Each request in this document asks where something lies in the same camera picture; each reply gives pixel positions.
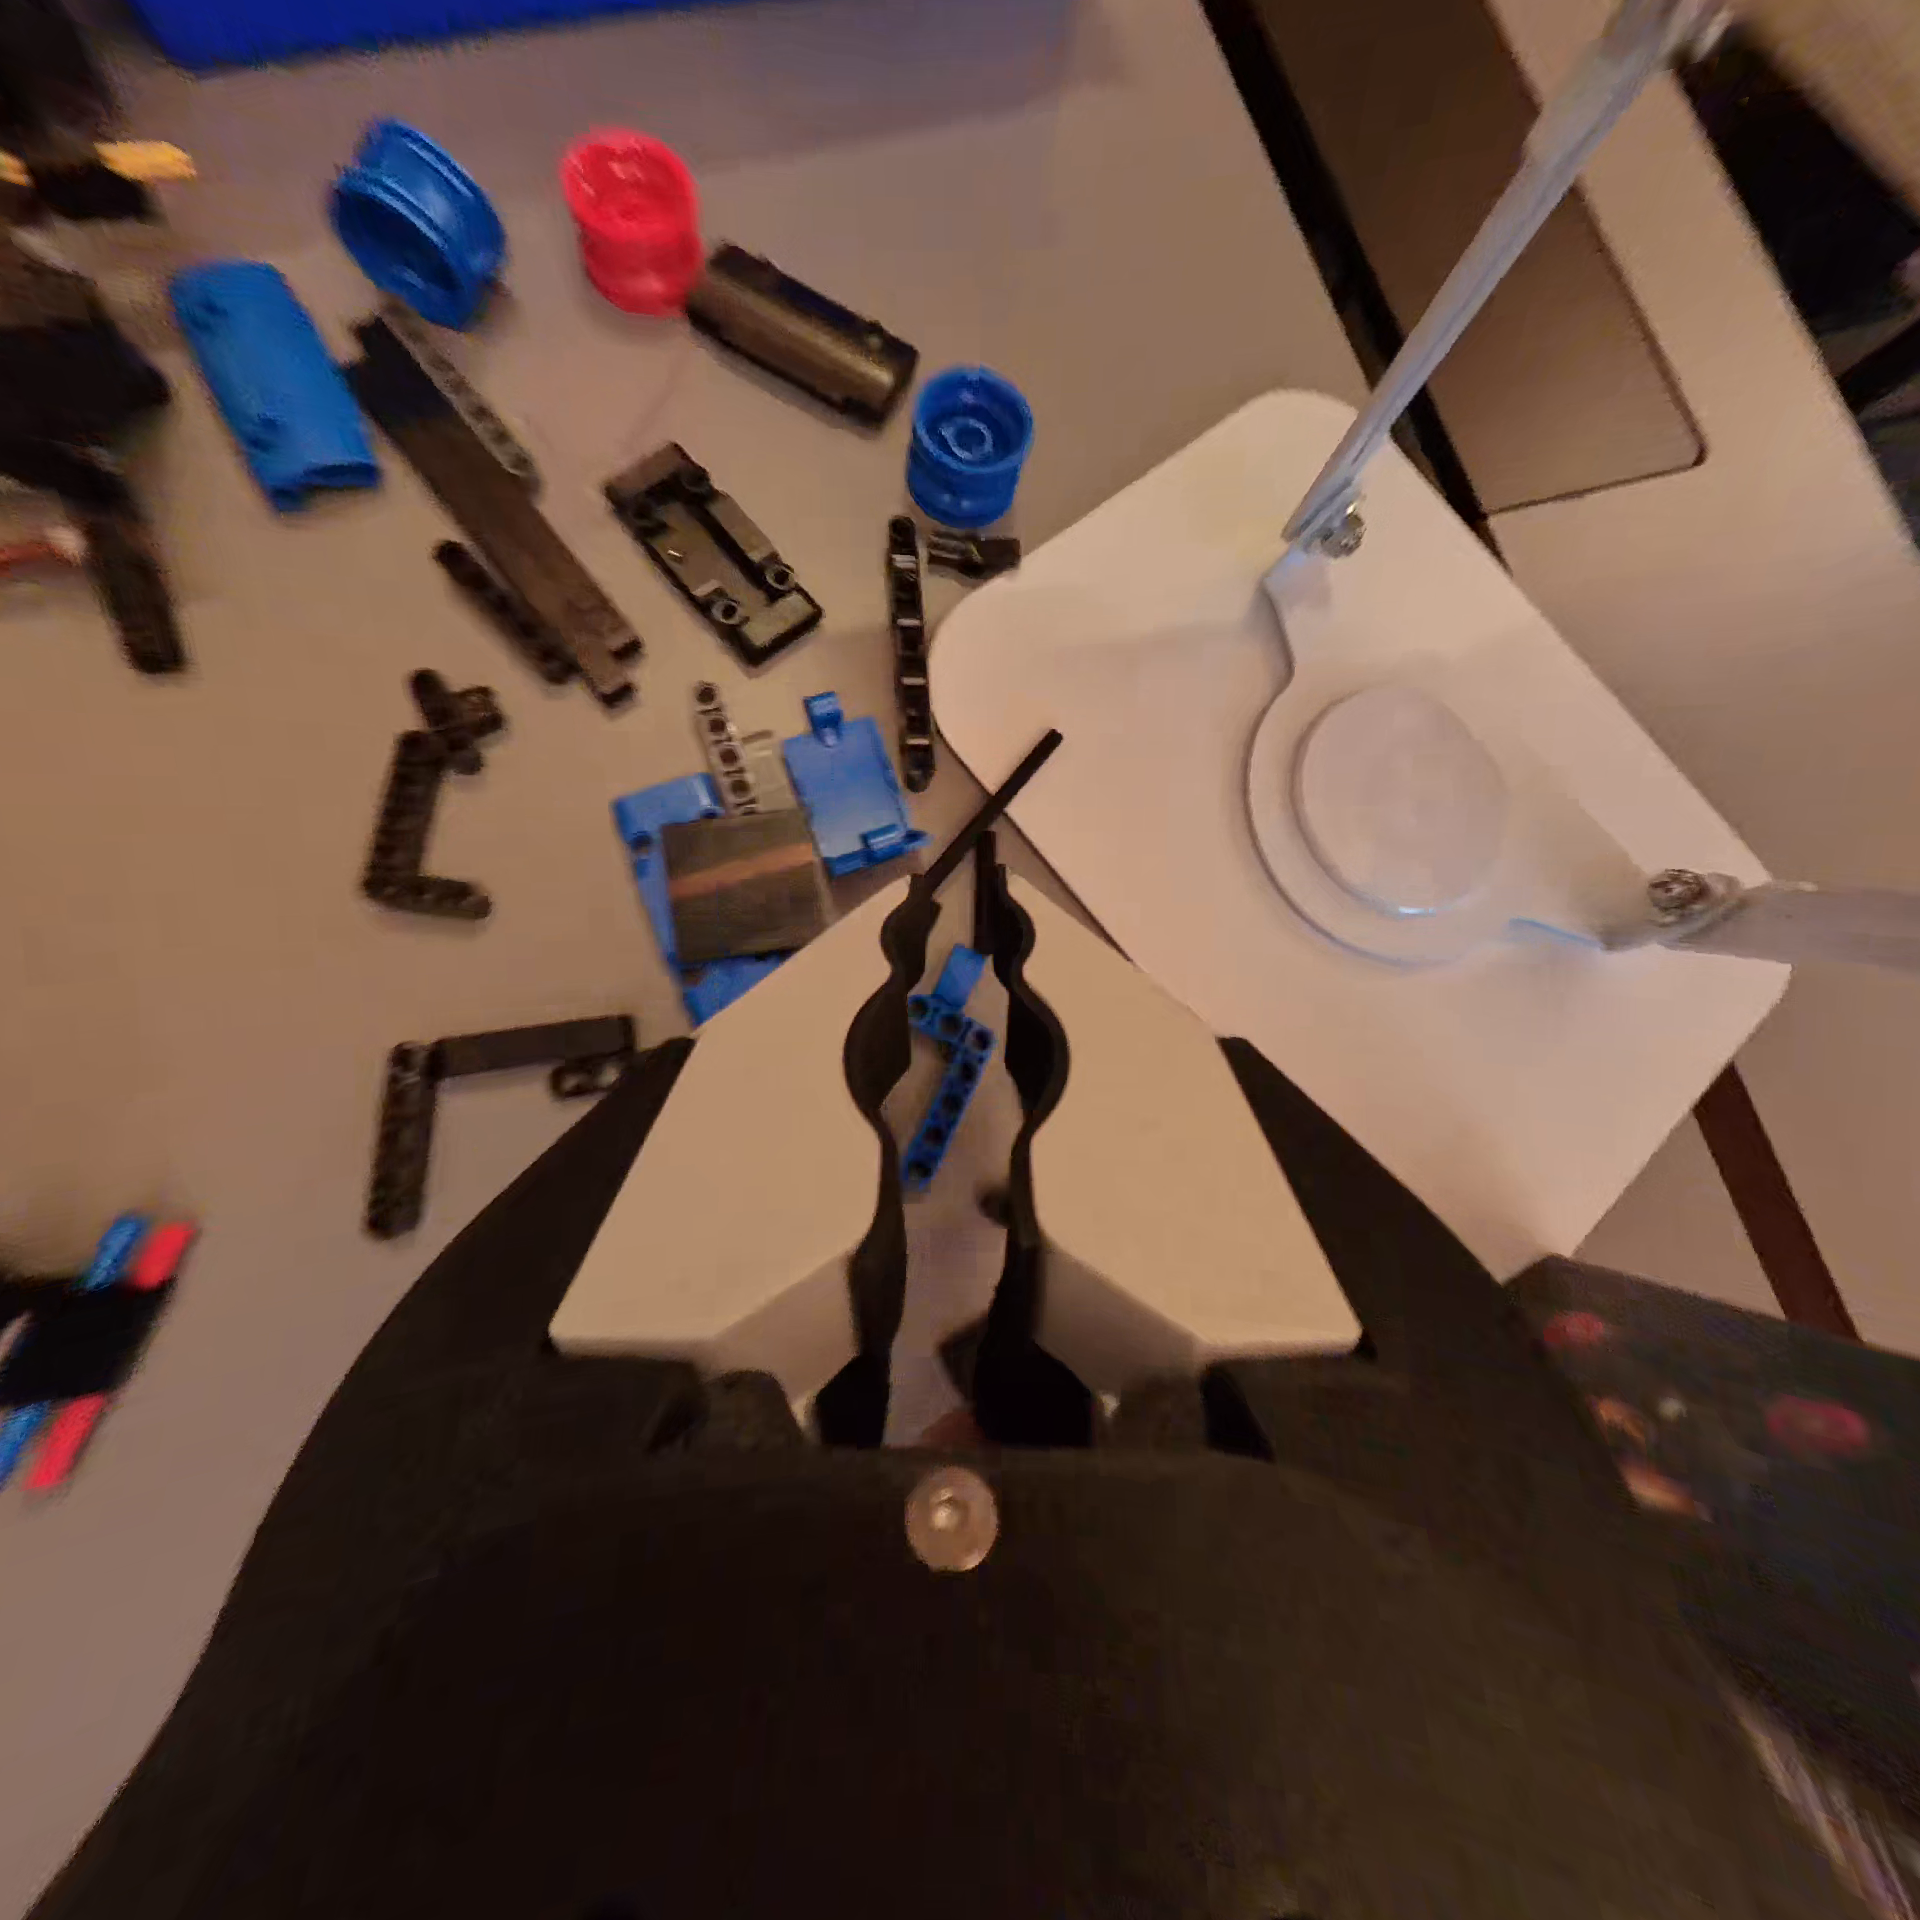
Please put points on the small Lego axle assembly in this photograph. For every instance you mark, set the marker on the small Lego axle assembly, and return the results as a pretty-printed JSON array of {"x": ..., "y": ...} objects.
[{"x": 77, "y": 1342}]

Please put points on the partly built toy truck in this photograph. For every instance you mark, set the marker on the partly built toy truck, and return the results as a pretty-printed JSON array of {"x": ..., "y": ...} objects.
[{"x": 59, "y": 376}]

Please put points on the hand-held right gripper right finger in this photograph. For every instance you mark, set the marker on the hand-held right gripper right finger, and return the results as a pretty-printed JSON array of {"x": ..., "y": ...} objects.
[{"x": 1201, "y": 1200}]

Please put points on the white book stand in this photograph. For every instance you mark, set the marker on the white book stand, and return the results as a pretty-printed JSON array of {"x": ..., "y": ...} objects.
[{"x": 1141, "y": 676}]

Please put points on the blue wheel hub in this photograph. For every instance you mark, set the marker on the blue wheel hub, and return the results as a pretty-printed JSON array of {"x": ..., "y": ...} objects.
[
  {"x": 969, "y": 447},
  {"x": 411, "y": 224}
]

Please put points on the blue plastic bin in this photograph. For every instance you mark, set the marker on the blue plastic bin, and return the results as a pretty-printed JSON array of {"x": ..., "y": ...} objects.
[{"x": 450, "y": 23}]

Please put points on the grey desk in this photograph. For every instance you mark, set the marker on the grey desk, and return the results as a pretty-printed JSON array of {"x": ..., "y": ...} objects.
[{"x": 225, "y": 974}]

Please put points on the black cylindrical toy piece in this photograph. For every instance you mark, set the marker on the black cylindrical toy piece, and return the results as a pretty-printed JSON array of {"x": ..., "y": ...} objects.
[{"x": 802, "y": 333}]

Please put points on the small beam and pins assembly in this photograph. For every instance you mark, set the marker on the small beam and pins assembly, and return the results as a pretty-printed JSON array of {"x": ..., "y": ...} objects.
[{"x": 149, "y": 1253}]

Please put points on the red wheel hub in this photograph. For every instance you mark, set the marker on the red wheel hub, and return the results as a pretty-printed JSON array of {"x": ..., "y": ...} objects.
[{"x": 633, "y": 224}]

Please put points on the short black beam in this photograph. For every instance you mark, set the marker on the short black beam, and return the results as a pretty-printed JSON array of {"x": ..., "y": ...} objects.
[{"x": 136, "y": 592}]

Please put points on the black straight beam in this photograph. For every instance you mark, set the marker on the black straight beam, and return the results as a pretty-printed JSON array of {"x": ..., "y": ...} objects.
[{"x": 910, "y": 661}]

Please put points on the small black axle connector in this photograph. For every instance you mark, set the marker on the small black axle connector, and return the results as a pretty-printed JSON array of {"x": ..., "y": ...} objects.
[{"x": 973, "y": 551}]

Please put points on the thin black axle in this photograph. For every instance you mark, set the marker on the thin black axle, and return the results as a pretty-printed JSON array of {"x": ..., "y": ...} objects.
[{"x": 990, "y": 804}]

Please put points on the blue angled beam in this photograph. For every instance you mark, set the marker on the blue angled beam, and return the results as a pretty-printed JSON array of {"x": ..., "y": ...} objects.
[{"x": 945, "y": 1080}]

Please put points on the black rectangular frame brick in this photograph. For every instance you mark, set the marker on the black rectangular frame brick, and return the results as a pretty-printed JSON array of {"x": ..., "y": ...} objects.
[{"x": 713, "y": 557}]

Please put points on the blue ribbed panel brick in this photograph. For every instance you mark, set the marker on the blue ribbed panel brick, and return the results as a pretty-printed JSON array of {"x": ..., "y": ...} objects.
[{"x": 271, "y": 382}]

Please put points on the long black beam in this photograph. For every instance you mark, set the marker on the long black beam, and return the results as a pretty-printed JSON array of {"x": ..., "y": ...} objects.
[{"x": 495, "y": 510}]

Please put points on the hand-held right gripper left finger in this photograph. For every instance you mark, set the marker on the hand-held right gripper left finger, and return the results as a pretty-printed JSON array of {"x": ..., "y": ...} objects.
[{"x": 704, "y": 1200}]

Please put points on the blue and black brick assembly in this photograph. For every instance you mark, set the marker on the blue and black brick assembly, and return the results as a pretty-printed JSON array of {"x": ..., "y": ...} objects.
[{"x": 855, "y": 780}]

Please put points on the toy truck set box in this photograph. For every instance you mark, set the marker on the toy truck set box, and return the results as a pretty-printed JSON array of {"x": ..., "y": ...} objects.
[{"x": 1770, "y": 1501}]

